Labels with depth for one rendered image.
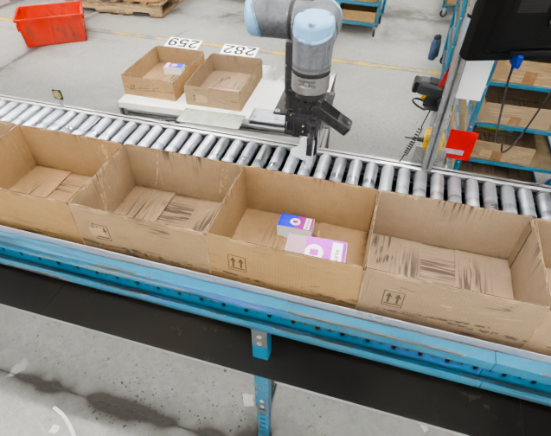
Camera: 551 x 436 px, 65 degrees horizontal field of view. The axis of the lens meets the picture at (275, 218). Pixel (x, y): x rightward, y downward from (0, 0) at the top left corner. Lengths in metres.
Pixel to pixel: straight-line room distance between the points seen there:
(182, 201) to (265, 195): 0.28
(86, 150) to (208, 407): 1.12
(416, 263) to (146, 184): 0.88
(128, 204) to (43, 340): 1.08
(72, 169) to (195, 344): 0.73
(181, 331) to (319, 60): 0.89
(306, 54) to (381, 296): 0.58
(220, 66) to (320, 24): 1.56
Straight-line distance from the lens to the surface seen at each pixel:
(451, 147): 1.87
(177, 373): 2.07
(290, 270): 1.07
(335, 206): 1.28
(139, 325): 1.47
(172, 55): 2.63
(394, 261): 1.26
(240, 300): 1.11
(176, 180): 1.43
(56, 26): 5.28
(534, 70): 2.22
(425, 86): 1.73
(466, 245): 1.34
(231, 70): 2.50
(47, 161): 1.71
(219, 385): 2.02
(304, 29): 1.00
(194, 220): 1.35
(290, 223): 1.26
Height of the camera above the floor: 1.81
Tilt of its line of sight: 43 degrees down
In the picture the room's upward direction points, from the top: straight up
